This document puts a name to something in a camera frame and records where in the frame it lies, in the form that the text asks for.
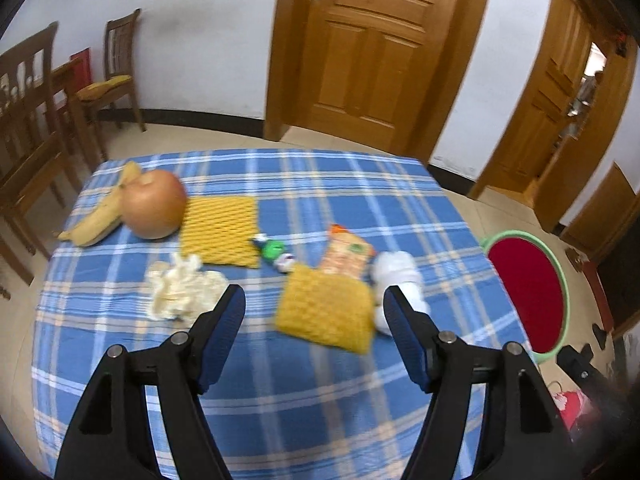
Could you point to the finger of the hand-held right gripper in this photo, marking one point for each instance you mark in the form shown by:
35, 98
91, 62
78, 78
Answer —
580, 362

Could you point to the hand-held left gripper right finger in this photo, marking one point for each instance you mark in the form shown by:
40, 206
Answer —
407, 335

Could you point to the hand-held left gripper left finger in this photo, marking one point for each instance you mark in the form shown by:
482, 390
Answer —
222, 330

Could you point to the white tissue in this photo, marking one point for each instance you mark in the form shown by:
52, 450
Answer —
185, 290

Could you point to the white cloth bundle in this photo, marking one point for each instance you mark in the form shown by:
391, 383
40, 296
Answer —
397, 272

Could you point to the yellow foam fruit net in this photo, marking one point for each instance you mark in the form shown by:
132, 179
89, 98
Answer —
217, 230
325, 312

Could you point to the red bin with green rim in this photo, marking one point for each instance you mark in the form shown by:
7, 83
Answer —
525, 285

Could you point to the small green and white bottle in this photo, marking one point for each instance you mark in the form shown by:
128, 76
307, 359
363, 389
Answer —
274, 250

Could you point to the small orange carton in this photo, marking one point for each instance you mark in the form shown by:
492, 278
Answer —
345, 257

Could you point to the black shoe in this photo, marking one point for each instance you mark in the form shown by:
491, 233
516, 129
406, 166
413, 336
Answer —
600, 335

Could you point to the dark red furniture base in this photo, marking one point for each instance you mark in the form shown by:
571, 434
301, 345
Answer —
600, 295

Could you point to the dark cabinet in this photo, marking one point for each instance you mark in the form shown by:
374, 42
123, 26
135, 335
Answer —
622, 280

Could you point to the brown slipper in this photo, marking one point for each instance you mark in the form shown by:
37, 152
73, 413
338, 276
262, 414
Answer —
574, 260

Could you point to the apple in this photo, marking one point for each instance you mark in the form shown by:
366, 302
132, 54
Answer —
155, 205

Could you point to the blue plaid tablecloth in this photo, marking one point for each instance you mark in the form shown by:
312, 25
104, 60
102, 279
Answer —
310, 195

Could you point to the banana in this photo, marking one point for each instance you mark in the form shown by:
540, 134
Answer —
95, 225

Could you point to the open wooden door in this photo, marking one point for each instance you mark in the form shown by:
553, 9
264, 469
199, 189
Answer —
545, 110

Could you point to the closed wooden door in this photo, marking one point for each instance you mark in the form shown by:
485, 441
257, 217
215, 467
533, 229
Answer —
370, 60

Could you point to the red box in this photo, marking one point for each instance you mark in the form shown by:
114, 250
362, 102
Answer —
81, 67

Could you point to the wooden chair with cushion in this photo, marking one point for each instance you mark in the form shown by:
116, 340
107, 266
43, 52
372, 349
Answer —
120, 45

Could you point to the red door ornament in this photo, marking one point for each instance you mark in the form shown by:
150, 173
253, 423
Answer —
621, 42

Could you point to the wooden wall panel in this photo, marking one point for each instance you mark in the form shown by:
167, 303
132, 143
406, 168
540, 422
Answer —
597, 215

